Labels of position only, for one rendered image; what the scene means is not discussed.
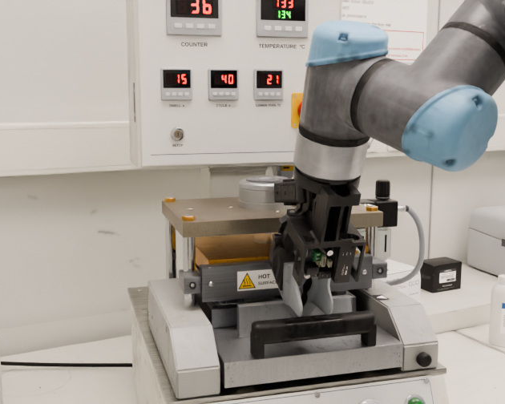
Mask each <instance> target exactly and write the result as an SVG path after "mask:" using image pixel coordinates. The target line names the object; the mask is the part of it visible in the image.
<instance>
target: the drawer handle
mask: <svg viewBox="0 0 505 404"><path fill-rule="evenodd" d="M358 334H361V341H362V342H363V343H364V344H365V345H366V346H376V335H377V325H376V317H375V315H374V314H373V313H372V312H370V311H368V310H366V311H357V312H348V313H332V314H323V315H315V316H306V317H290V318H282V319H272V320H264V321H254V322H253V323H252V331H251V333H250V353H251V355H252V356H253V357H254V358H255V359H260V358H264V357H265V345H266V344H274V343H282V342H290V341H304V340H312V339H319V338H327V337H342V336H349V335H358Z"/></svg>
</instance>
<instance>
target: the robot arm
mask: <svg viewBox="0 0 505 404"><path fill-rule="evenodd" d="M388 42H389V38H388V34H387V33H386V32H385V31H384V30H381V29H380V28H379V27H377V26H374V25H371V24H368V23H364V22H355V21H347V20H333V21H328V22H323V23H321V24H320V25H318V26H317V27H316V28H315V30H314V31H313V36H312V40H311V44H310V49H309V57H308V61H307V62H306V63H305V67H306V73H305V85H304V90H303V97H302V103H301V114H300V121H299V126H298V128H297V138H296V145H295V151H294V157H293V162H294V165H295V169H294V175H293V177H292V178H290V179H287V180H283V182H280V183H274V198H275V203H284V205H290V206H292V207H296V208H295V209H287V213H286V214H285V215H284V216H283V217H282V218H280V219H279V221H280V223H281V226H280V227H279V229H278V233H274V234H272V236H273V242H272V244H271V247H270V250H269V263H270V267H271V269H272V271H273V275H274V277H275V280H276V283H277V286H278V289H279V290H280V293H281V296H282V299H283V301H284V303H285V306H286V308H287V310H288V311H289V313H290V315H291V316H292V317H306V316H309V315H310V314H311V313H312V312H313V310H314V309H315V308H316V306H317V307H318V308H320V309H321V310H322V311H323V312H324V313H326V314H331V313H332V311H333V298H332V295H331V292H330V287H329V284H330V279H332V280H333V283H335V284H336V283H346V282H349V277H350V274H351V275H352V277H353V278H354V280H355V281H356V282H358V281H359V277H360V272H361V268H362V261H363V257H364V252H365V249H366V241H365V239H364V238H363V237H362V235H361V234H360V232H359V231H358V230H357V229H356V228H355V226H354V225H353V223H352V222H351V221H350V215H351V211H352V206H358V205H359V204H360V199H361V193H360V192H359V191H358V187H359V183H360V179H361V174H362V173H363V169H364V165H365V161H366V153H367V149H369V148H370V146H371V143H370V138H373V139H375V140H377V141H379V142H381V143H383V144H385V145H388V146H390V147H392V148H394V149H396V150H398V151H400V152H403V153H405V154H406V155H407V156H408V157H409V158H411V159H412V160H416V161H419V162H425V163H428V164H431V165H433V166H435V167H437V168H441V169H443V170H445V171H448V172H459V171H462V170H464V169H466V168H468V167H470V166H471V165H473V164H474V163H475V162H476V161H477V160H478V159H479V158H480V157H481V156H482V155H483V153H484V152H485V151H486V150H487V147H488V142H489V140H490V138H491V137H492V136H493V135H494V134H495V129H496V126H497V123H498V107H497V104H496V102H495V100H494V99H493V98H492V95H493V94H494V93H495V92H496V91H497V90H498V89H499V87H500V86H501V85H502V83H503V82H504V80H505V0H465V1H464V2H463V3H462V5H461V6H460V7H459V8H458V9H457V10H456V11H455V12H454V14H453V15H452V16H451V17H450V19H449V20H448V21H447V22H446V24H445V25H444V26H443V27H442V29H441V30H440V31H439V32H438V33H437V34H436V35H435V37H434V38H433V39H432V40H431V42H430V43H429V44H428V45H427V47H426V48H425V49H424V50H423V52H422V53H421V54H420V55H419V56H418V57H417V58H416V59H415V61H414V62H413V63H412V64H411V65H408V64H405V63H401V62H399V61H396V60H393V59H390V58H387V57H386V55H387V54H389V50H388V48H387V47H388ZM357 247H358V249H359V250H360V256H359V260H358V267H357V268H356V267H355V265H354V257H355V253H356V248H357ZM302 278H306V279H307V280H306V281H305V283H304V284H303V294H302V295H301V290H300V288H299V286H301V282H302Z"/></svg>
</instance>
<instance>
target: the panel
mask: <svg viewBox="0 0 505 404"><path fill-rule="evenodd" d="M411 398H419V399H420V400H422V402H423V404H436V402H435V397H434V389H433V384H432V380H431V375H427V376H421V377H414V378H403V379H396V380H389V381H383V382H371V383H364V384H358V385H352V386H339V387H333V388H326V389H319V390H308V391H301V392H295V393H288V394H277V395H270V396H264V397H257V398H245V399H238V400H232V401H226V402H214V403H207V404H358V403H359V402H360V401H362V400H365V399H375V400H378V401H379V402H381V403H382V404H408V401H409V400H410V399H411Z"/></svg>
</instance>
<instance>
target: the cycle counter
mask: <svg viewBox="0 0 505 404"><path fill-rule="evenodd" d="M176 14H179V15H204V16H213V0H176Z"/></svg>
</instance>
